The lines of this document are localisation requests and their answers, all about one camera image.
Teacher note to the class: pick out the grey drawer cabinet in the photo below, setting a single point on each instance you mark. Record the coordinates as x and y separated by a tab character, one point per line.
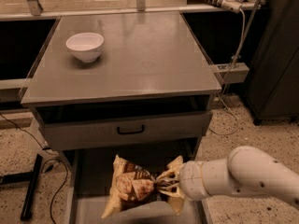
150	65

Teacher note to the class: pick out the brown chip bag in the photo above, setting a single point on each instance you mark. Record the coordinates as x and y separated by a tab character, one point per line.
133	186

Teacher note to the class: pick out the open grey middle drawer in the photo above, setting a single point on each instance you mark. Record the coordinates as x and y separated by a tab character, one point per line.
91	181

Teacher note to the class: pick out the grey metal rail frame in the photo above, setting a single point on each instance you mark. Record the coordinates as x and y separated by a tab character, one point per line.
124	3

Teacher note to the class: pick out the white ceramic bowl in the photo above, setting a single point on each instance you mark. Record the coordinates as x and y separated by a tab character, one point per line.
86	47

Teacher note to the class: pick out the black drawer handle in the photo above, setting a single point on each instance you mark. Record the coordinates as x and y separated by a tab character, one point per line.
129	131

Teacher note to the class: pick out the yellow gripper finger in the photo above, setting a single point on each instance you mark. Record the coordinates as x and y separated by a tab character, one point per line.
172	191
173	169

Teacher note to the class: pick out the grey side bracket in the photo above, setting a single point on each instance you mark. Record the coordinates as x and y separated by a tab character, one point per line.
227	75

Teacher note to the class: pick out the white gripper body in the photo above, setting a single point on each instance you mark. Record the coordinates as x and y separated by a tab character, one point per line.
191	180

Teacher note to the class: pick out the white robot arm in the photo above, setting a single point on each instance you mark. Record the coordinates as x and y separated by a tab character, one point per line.
247	172

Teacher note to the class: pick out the black metal stand foot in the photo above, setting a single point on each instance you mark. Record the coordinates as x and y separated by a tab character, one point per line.
31	178

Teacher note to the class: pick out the dark cabinet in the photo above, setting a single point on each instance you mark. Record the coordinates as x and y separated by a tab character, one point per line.
272	89

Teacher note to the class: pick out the grey top drawer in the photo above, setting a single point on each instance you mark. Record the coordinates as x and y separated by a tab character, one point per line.
103	133

